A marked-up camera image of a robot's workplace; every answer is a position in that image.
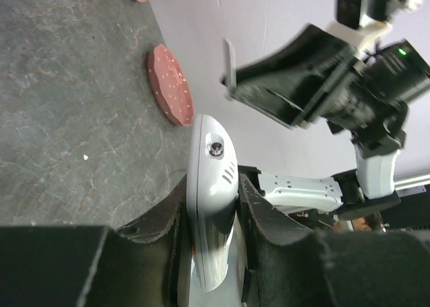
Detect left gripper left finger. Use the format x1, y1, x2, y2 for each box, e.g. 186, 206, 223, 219
1, 180, 191, 306

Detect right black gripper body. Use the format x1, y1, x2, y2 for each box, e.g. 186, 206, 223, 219
292, 56, 386, 132

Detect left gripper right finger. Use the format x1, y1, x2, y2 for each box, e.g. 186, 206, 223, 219
238, 175, 429, 306

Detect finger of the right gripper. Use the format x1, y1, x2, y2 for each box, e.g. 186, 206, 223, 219
228, 24, 356, 128

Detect white remote control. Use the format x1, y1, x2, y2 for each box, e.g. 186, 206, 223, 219
186, 114, 239, 292

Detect white remote battery cover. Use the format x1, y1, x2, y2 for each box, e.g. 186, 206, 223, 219
223, 39, 237, 93

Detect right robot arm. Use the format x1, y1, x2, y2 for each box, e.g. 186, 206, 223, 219
222, 23, 429, 220

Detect person in background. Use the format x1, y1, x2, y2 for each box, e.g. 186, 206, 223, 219
352, 213, 385, 232

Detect pink dotted plate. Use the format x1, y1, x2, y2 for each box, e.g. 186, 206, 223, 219
146, 44, 194, 126

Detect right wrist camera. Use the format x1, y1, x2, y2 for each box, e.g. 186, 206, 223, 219
326, 0, 424, 58

